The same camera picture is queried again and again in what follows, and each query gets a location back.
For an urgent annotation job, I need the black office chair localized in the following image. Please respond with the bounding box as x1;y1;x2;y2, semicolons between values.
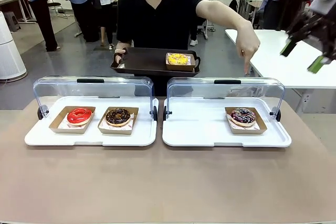
47;0;69;19

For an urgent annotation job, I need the person's right hand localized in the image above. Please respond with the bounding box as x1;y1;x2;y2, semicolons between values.
113;48;127;65

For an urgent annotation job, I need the person's left hand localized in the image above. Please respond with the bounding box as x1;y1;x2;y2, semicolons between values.
235;20;261;76

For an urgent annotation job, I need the chocolate sprinkled donut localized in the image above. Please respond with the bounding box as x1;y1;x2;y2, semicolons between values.
105;107;131;127

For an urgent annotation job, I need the yellow sprinkled donut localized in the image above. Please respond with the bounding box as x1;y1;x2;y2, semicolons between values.
167;52;189;66

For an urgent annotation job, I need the white display tray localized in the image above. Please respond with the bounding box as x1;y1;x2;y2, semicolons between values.
24;95;160;147
162;97;292;148

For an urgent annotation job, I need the clear display lid black handle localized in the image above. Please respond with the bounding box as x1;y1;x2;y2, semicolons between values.
163;77;286;122
33;76;159;120

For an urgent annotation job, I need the white cylindrical air purifier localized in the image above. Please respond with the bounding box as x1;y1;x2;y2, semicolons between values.
0;10;28;80

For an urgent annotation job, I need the red donut in box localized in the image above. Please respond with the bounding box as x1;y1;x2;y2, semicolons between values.
48;105;96;134

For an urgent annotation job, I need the chocolate donut in box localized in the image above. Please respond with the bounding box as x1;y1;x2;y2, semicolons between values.
97;106;139;135

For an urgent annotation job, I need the dark brown serving tray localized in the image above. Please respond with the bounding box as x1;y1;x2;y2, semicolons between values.
109;47;201;78

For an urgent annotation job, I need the red glazed donut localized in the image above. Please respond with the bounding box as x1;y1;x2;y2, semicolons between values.
67;107;92;126

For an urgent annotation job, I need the bystander long dark coat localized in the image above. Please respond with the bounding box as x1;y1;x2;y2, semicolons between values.
258;0;299;32

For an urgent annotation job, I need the white printed paper liner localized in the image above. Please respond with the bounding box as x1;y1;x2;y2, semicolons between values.
57;118;89;130
101;113;135;132
227;112;261;131

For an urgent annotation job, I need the purple glazed striped donut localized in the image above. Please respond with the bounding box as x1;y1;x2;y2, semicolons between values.
230;107;256;127

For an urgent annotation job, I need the grey plastic stool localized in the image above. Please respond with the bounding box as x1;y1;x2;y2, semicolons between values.
3;11;22;32

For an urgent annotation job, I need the person's left forearm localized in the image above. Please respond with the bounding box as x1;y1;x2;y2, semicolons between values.
196;0;254;30

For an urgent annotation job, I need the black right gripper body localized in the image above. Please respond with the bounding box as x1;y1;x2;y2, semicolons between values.
285;11;336;59

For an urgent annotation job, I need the person's right forearm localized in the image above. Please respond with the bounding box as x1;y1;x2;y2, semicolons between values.
115;40;135;51

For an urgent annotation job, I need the large white table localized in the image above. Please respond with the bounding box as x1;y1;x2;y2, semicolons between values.
225;29;336;114

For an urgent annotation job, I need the background robot workbench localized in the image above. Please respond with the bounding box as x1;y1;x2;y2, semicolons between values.
235;0;266;30

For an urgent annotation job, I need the bystander red blue jacket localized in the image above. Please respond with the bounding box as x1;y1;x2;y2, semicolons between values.
17;0;61;52

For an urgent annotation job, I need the person torso black shirt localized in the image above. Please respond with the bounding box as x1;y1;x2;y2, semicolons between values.
116;0;208;97

